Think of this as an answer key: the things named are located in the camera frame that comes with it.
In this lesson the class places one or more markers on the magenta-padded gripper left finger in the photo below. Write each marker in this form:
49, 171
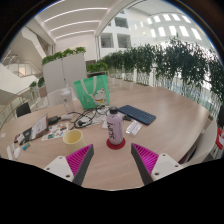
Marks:
77, 160

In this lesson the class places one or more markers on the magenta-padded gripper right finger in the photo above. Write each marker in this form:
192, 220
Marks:
146, 159

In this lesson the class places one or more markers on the lilac drink bottle black cap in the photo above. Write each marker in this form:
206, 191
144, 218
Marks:
115, 131

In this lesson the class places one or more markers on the pale yellow cup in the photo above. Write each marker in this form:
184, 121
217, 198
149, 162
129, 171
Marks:
74, 140

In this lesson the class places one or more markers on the small white case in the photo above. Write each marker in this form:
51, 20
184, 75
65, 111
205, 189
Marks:
133, 128

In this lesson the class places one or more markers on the flat round red coaster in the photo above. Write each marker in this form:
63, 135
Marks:
111, 146

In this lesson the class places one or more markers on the colourful sticker sheet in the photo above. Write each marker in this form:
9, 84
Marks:
55, 131

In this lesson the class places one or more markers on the white flat packet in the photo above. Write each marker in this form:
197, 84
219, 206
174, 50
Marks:
104, 125

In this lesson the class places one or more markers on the dark blue keyboard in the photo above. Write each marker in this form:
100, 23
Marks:
137, 114

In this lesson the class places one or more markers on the black power adapter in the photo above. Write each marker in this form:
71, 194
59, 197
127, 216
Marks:
53, 120

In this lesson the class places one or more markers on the small teal marker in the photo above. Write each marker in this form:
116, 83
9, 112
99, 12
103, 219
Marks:
26, 146

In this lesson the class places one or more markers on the black wallet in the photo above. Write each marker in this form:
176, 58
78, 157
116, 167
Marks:
26, 136

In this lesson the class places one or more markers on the white chair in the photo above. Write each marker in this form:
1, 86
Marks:
203, 140
55, 97

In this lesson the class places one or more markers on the white computer mouse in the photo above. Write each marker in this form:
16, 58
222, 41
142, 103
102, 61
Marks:
17, 153

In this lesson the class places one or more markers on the clear plastic shaker bottle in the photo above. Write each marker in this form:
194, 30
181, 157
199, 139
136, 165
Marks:
67, 100

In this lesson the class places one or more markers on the green tote bag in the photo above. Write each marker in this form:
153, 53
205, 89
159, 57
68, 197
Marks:
90, 93

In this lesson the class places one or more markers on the black chair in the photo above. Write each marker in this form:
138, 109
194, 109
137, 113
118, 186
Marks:
23, 109

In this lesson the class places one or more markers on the white paper sheet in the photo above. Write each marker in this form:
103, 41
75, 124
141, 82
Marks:
2, 135

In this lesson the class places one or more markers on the low planter with green plants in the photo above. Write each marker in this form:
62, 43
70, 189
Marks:
36, 83

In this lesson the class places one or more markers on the white cabinet with green plants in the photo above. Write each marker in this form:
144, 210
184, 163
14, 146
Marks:
65, 71

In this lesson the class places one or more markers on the green leafy hedge plants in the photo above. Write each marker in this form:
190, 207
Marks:
180, 66

